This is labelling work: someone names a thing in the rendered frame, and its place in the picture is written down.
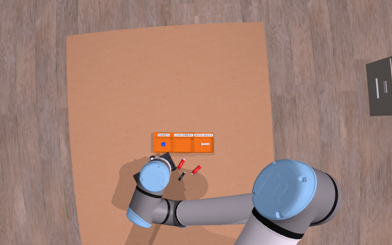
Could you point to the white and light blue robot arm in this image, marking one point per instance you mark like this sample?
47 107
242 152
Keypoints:
287 197

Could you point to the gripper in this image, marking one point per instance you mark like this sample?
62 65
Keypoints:
166 156

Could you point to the orange bin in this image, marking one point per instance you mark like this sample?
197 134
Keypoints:
183 142

